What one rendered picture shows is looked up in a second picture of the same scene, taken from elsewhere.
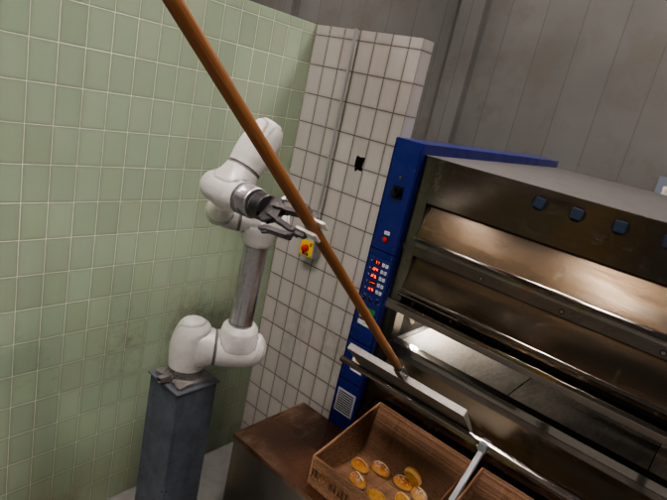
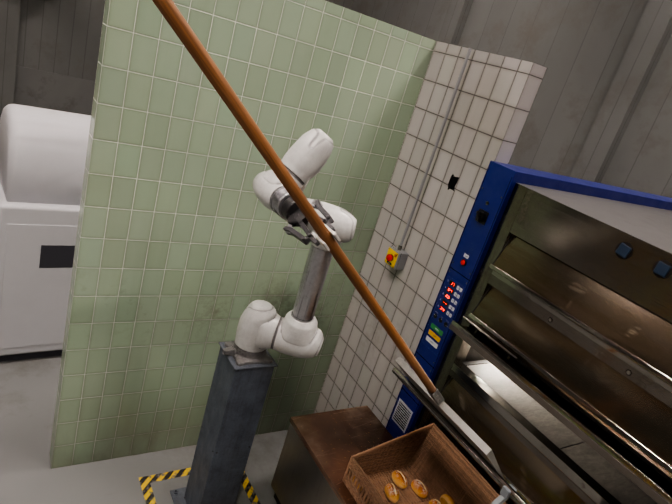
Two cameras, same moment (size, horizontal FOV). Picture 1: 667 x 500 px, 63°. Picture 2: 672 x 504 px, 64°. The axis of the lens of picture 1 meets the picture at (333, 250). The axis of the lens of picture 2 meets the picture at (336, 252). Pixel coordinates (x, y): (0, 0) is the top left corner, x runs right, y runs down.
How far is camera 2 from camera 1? 0.37 m
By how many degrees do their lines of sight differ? 16
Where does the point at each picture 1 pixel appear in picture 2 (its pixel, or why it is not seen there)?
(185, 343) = (249, 324)
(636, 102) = not seen: outside the picture
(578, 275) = (653, 336)
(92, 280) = (189, 253)
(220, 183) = (265, 183)
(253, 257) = (317, 257)
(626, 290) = not seen: outside the picture
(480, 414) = (528, 461)
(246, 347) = (302, 339)
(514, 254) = (588, 301)
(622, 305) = not seen: outside the picture
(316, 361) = (384, 369)
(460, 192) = (543, 226)
